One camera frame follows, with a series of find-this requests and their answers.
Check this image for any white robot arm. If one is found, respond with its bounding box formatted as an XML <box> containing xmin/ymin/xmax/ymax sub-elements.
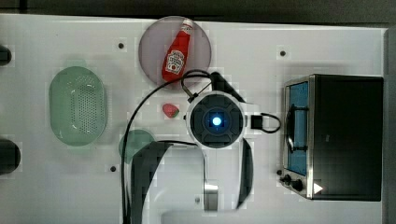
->
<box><xmin>123</xmin><ymin>69</ymin><xmax>262</xmax><ymax>224</ymax></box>

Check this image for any black silver toaster oven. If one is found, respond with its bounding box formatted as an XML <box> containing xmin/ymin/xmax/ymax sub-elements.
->
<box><xmin>277</xmin><ymin>74</ymin><xmax>384</xmax><ymax>202</ymax></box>

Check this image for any pink toy strawberry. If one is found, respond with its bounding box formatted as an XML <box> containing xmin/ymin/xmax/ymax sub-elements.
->
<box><xmin>163</xmin><ymin>104</ymin><xmax>179</xmax><ymax>119</ymax></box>

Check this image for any red ketchup bottle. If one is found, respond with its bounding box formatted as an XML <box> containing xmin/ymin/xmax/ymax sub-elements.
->
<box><xmin>162</xmin><ymin>19</ymin><xmax>193</xmax><ymax>82</ymax></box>

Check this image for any grey round plate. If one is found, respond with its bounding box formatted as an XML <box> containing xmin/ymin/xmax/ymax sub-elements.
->
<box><xmin>138</xmin><ymin>16</ymin><xmax>212</xmax><ymax>86</ymax></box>

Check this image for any green oval colander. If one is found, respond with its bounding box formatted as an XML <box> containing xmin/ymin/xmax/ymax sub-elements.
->
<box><xmin>49</xmin><ymin>66</ymin><xmax>107</xmax><ymax>147</ymax></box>

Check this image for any large black pot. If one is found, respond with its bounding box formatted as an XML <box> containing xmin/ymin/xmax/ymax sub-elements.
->
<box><xmin>0</xmin><ymin>139</ymin><xmax>21</xmax><ymax>175</ymax></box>

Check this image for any green cup with handle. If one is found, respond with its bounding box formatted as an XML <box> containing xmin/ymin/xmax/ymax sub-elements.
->
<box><xmin>119</xmin><ymin>129</ymin><xmax>155</xmax><ymax>164</ymax></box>

